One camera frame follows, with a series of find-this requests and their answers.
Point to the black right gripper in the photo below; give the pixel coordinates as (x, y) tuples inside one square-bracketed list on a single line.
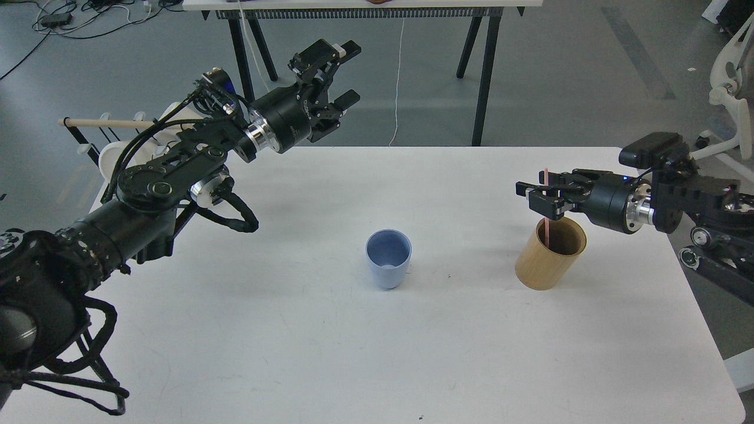
[(620, 203)]

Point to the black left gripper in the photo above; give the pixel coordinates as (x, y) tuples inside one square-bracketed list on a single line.
[(282, 118)]

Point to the blue plastic cup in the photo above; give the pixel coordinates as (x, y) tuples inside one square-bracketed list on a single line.
[(388, 253)]

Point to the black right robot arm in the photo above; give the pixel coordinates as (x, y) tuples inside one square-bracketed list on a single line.
[(668, 188)]

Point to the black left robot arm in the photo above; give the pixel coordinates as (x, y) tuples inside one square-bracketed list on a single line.
[(53, 332)]

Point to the bamboo cylinder holder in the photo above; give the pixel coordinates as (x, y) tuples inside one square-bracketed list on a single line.
[(550, 252)]

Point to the white mug front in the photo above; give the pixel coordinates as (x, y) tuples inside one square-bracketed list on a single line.
[(111, 153)]

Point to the white chair frame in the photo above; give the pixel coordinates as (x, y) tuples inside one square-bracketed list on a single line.
[(731, 86)]

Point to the black wire mug rack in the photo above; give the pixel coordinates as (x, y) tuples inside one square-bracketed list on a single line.
[(118, 129)]

